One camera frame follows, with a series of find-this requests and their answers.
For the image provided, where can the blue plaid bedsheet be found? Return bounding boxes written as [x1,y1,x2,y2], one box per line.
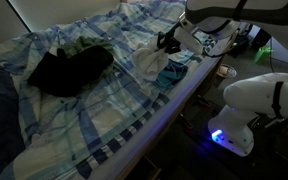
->
[0,0,218,180]

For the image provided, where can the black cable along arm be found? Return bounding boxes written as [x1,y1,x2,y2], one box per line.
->
[232,0,286,120]

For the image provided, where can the green cloth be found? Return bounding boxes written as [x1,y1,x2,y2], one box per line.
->
[62,35,116,79]

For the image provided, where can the green object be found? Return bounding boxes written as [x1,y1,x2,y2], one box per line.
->
[253,45,274,66]

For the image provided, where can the black cloth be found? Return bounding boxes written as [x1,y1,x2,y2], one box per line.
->
[27,44,115,98]

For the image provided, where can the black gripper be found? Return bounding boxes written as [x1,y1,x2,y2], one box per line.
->
[156,23,185,55]

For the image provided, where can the red handled clamp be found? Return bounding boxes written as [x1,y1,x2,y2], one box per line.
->
[195,95,214,108]
[178,113,196,135]

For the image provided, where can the black tripod stand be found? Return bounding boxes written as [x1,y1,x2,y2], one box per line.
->
[250,113,288,134]

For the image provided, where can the white towel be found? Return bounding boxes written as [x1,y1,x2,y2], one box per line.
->
[131,35,170,82]

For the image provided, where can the dark blue pillow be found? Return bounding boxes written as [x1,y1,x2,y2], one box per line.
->
[0,61,27,180]

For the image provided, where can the bed frame with mattress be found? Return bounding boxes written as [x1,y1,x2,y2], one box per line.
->
[87,43,228,180]

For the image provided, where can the round bowl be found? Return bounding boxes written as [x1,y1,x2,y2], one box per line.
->
[217,63,238,79]

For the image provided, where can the blue towel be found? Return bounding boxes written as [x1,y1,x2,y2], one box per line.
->
[155,59,189,90]

